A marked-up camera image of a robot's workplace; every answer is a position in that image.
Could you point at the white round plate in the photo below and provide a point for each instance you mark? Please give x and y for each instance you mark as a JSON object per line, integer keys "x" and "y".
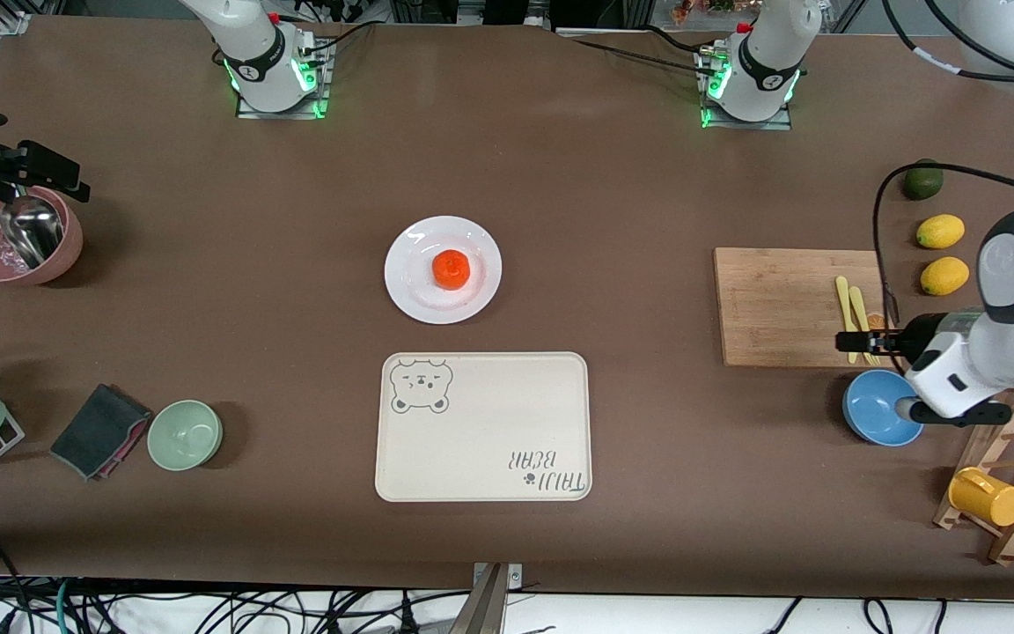
{"x": 410, "y": 282}

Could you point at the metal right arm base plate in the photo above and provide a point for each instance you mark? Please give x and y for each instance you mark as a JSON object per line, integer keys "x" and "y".
{"x": 282, "y": 114}

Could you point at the metal table edge bracket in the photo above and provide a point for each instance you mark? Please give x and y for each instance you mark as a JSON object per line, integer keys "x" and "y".
{"x": 489, "y": 603}

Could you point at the yellow lemon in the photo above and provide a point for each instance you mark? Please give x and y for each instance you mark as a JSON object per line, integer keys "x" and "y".
{"x": 940, "y": 232}
{"x": 944, "y": 276}

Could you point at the wooden mug rack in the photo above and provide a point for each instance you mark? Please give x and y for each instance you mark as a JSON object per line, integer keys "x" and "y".
{"x": 1013, "y": 475}

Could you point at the cream tray with bear print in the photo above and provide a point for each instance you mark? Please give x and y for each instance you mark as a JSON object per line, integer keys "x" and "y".
{"x": 489, "y": 423}

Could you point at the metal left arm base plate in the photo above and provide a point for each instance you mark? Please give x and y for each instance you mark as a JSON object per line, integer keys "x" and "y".
{"x": 767, "y": 125}

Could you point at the orange slice picture disc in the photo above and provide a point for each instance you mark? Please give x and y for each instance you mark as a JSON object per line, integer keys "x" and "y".
{"x": 876, "y": 321}

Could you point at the dark green avocado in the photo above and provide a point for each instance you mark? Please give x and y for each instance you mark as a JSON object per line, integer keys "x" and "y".
{"x": 922, "y": 180}

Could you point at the yellow mug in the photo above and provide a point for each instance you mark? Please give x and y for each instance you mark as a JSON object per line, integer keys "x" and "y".
{"x": 987, "y": 497}

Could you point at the yellow plastic fork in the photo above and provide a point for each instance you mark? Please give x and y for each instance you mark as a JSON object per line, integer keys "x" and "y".
{"x": 859, "y": 308}

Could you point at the dark folded cloth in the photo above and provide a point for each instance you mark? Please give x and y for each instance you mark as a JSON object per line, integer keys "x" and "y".
{"x": 98, "y": 430}

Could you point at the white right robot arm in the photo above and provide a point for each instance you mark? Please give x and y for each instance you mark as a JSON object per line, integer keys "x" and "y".
{"x": 256, "y": 53}

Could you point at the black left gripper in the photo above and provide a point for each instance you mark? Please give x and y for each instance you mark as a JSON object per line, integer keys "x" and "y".
{"x": 914, "y": 338}

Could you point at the orange mandarin fruit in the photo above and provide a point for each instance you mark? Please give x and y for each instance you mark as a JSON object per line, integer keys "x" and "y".
{"x": 451, "y": 269}

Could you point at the wooden cutting board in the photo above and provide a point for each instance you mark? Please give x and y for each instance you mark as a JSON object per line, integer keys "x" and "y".
{"x": 775, "y": 304}

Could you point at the yellow plastic knife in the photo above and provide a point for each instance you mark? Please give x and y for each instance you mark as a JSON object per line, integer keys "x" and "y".
{"x": 843, "y": 304}

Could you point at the blue bowl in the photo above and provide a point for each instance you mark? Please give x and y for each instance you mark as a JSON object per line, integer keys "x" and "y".
{"x": 872, "y": 414}

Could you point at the aluminium frame corner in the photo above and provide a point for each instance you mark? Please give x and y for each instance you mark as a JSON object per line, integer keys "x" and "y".
{"x": 12, "y": 23}

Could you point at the light green bowl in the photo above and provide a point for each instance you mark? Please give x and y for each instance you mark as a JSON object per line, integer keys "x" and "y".
{"x": 184, "y": 435}

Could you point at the metal scoop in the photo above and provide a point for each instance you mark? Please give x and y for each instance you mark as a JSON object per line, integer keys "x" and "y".
{"x": 32, "y": 229}

